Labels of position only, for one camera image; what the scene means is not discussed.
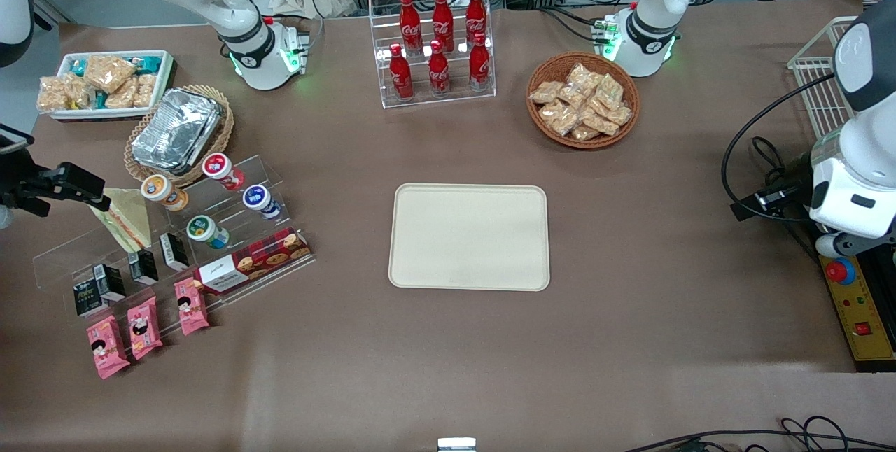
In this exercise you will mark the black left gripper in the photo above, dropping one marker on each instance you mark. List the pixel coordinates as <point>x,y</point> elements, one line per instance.
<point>789,189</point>

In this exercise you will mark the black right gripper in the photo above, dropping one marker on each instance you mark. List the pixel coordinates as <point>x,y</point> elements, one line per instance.
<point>21,182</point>

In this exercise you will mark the triangular sandwich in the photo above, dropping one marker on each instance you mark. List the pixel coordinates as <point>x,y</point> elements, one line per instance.
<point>129,221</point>

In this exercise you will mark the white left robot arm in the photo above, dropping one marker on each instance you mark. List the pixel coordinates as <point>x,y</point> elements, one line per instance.
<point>654,18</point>

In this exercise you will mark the beige rectangular tray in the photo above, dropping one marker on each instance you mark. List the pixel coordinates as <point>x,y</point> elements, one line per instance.
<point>469,236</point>

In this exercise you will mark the orange-lid yogurt cup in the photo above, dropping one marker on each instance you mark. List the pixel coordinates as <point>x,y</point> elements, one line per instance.
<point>162,192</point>

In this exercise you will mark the small black drink carton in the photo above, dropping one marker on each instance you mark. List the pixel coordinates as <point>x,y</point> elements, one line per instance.
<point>143,266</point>
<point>173,251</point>
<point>88,299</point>
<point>110,282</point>

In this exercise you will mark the small clear rice-cracker packet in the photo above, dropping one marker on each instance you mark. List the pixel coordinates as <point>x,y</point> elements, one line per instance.
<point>79,92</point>
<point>52,94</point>
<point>121,96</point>
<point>145,90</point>

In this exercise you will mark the silver foil container stack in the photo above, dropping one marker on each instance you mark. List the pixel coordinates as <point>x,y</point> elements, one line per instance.
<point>175,131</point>

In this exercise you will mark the large clear rice-cracker packet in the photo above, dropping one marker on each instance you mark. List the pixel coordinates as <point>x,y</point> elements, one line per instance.
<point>108,72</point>

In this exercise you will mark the green-lid yogurt cup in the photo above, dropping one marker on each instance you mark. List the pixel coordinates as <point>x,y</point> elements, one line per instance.
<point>206,231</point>

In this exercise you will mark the teal snack packet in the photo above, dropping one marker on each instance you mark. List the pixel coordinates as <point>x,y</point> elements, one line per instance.
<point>78,66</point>
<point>148,62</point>

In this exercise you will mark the red-lid yogurt cup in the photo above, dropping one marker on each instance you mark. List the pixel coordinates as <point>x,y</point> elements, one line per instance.
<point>222,171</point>

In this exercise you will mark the white rectangular plastic bin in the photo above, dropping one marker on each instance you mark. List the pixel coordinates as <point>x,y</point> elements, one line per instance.
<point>164,78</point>

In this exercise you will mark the clear acrylic tiered shelf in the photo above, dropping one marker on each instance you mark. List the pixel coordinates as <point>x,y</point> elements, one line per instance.
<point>231,224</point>

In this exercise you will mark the pink snack packet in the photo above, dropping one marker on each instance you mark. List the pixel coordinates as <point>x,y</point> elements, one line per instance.
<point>190,306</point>
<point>144,327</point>
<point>106,347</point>

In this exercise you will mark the oval light wicker basket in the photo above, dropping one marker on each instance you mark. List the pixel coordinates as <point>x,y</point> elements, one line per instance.
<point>224,130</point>

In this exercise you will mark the yellow emergency stop box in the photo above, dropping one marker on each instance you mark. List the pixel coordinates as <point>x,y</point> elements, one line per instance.
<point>857,312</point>

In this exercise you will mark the clear packet of crackers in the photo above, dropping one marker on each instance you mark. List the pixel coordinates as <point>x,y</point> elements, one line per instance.
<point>610,91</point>
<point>560,117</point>
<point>572,96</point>
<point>620,115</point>
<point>599,122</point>
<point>582,77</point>
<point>546,92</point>
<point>585,133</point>

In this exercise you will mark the blue-lid yogurt cup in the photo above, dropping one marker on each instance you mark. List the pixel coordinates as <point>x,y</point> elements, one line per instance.
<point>261,201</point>

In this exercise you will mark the red plaid cookie box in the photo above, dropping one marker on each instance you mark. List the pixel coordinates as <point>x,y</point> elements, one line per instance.
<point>252,263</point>

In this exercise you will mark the round brown wicker basket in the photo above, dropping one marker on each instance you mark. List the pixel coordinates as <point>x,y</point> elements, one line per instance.
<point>542,130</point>

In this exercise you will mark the red cola bottle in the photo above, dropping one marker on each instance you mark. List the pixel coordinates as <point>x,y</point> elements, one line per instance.
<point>401,75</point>
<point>476,15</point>
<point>442,19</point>
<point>479,64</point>
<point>409,25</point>
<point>439,71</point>

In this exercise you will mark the clear acrylic bottle rack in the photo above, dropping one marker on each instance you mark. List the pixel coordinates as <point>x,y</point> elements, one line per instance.
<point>455,99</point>

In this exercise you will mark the brown table cover sheet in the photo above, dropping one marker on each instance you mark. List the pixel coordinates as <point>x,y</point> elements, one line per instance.
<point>350,368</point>

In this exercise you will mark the small silver white device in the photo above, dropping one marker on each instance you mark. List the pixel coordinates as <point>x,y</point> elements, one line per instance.
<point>456,445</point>

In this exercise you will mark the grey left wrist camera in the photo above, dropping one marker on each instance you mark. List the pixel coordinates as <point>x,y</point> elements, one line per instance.
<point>780,196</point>

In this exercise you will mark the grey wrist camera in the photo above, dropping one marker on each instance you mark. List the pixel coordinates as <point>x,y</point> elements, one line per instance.
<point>780,196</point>
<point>4,217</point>

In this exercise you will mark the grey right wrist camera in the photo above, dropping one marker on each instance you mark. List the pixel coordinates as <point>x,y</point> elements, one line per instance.
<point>4,217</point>

